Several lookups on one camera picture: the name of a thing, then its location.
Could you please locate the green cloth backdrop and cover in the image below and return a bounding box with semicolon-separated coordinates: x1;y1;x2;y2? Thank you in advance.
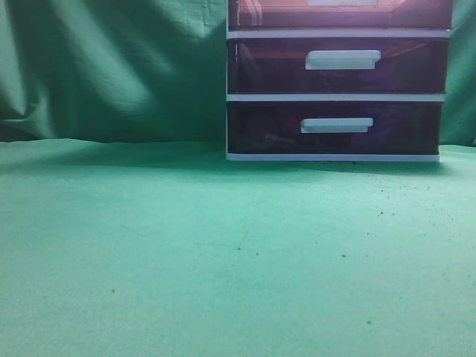
1;1;475;356

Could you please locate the translucent purple drawer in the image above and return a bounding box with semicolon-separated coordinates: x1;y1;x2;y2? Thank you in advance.
228;101;443;155
227;0;454;30
228;38;450;94

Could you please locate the white plastic drawer cabinet frame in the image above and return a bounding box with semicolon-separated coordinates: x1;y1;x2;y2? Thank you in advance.
226;4;452;162

